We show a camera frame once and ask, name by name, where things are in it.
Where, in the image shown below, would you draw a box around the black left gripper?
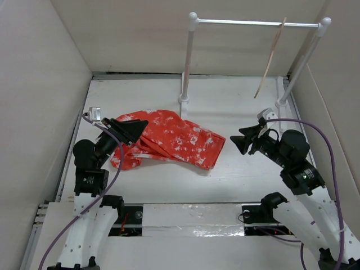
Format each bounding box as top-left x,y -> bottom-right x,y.
96,117 -> 147,167

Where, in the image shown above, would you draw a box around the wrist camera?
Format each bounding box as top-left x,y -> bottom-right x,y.
257,108 -> 278,130
88,106 -> 101,122

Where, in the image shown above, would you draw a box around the white foam board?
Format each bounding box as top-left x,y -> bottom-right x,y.
30,197 -> 330,269

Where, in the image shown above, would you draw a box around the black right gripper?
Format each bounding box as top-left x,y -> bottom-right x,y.
228,123 -> 289,168

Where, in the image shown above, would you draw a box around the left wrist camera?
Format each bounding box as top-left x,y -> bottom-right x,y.
88,106 -> 101,122

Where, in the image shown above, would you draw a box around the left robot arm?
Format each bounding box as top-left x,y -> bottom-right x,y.
50,115 -> 148,269

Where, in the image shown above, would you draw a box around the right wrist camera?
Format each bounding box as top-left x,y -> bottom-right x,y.
257,108 -> 278,130

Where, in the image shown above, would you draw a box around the orange white tie-dye trousers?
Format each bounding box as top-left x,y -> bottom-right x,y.
110,110 -> 226,170

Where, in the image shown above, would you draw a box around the white clothes rack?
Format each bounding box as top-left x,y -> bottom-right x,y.
178,12 -> 332,119

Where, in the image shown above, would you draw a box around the wooden clothes hanger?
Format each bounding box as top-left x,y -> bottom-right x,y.
254,17 -> 287,99

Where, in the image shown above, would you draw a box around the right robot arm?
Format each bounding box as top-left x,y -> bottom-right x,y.
230,124 -> 359,269

